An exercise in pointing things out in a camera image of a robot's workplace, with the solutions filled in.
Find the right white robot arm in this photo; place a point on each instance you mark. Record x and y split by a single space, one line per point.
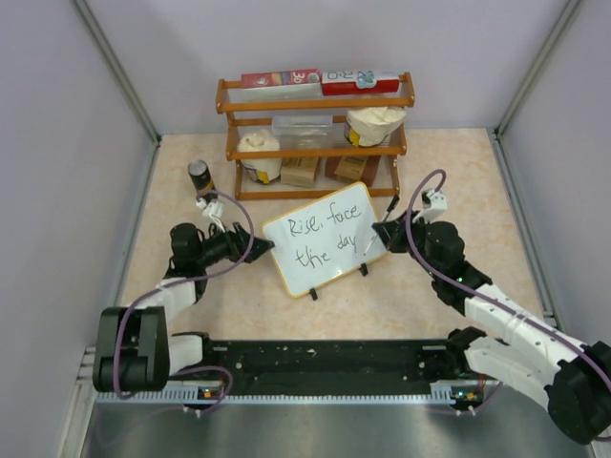
568 378

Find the red foil box left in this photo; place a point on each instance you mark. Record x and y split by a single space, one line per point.
281 85

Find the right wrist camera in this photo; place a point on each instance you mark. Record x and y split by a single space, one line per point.
434 205

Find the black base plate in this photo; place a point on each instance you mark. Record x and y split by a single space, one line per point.
336 367

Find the red white wrap box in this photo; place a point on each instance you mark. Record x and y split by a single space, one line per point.
359 82

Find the yellow framed whiteboard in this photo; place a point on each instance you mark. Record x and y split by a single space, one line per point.
325 239

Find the white bag middle right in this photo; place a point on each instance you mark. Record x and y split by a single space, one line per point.
368 127

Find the white bag lower left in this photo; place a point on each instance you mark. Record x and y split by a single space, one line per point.
261 170

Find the brown packet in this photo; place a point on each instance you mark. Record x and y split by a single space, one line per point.
352 168

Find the grey slotted cable duct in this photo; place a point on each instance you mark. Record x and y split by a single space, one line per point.
206 394

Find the wooden three tier shelf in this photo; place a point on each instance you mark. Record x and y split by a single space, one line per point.
242 116

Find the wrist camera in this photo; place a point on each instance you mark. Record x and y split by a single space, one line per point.
434 205
212 209

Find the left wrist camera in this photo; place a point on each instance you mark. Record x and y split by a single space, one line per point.
212 209

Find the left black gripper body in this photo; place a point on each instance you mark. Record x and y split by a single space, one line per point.
222 246

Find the black drink can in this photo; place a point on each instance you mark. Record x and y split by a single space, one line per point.
200 176

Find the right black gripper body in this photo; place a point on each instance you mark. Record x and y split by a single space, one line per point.
419 233

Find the clear plastic container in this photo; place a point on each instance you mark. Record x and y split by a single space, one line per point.
307 131

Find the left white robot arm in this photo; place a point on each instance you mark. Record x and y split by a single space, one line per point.
134 351

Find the white bag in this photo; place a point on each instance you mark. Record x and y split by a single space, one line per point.
261 170
368 127

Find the tan cardboard box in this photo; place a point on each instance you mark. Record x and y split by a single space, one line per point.
299 171

